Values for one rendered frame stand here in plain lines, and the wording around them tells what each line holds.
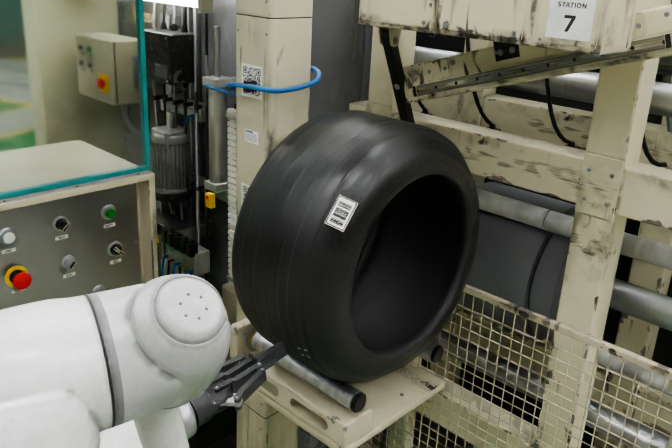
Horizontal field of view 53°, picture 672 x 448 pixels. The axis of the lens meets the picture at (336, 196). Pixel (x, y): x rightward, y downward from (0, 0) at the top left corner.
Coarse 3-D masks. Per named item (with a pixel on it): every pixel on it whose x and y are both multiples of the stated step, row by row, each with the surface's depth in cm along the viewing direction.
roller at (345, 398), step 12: (252, 336) 163; (264, 348) 159; (288, 360) 154; (300, 372) 151; (312, 372) 149; (312, 384) 149; (324, 384) 146; (336, 384) 145; (348, 384) 145; (336, 396) 144; (348, 396) 142; (360, 396) 142; (348, 408) 142; (360, 408) 143
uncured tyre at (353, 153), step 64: (320, 128) 139; (384, 128) 135; (256, 192) 135; (320, 192) 126; (384, 192) 128; (448, 192) 164; (256, 256) 133; (320, 256) 124; (384, 256) 178; (448, 256) 168; (256, 320) 141; (320, 320) 127; (384, 320) 169
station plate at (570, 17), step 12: (552, 0) 128; (564, 0) 126; (576, 0) 125; (588, 0) 123; (552, 12) 128; (564, 12) 127; (576, 12) 125; (588, 12) 123; (552, 24) 129; (564, 24) 127; (576, 24) 125; (588, 24) 124; (552, 36) 129; (564, 36) 128; (576, 36) 126; (588, 36) 124
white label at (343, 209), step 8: (336, 200) 124; (344, 200) 124; (352, 200) 123; (336, 208) 124; (344, 208) 123; (352, 208) 123; (328, 216) 123; (336, 216) 123; (344, 216) 123; (328, 224) 123; (336, 224) 123; (344, 224) 122
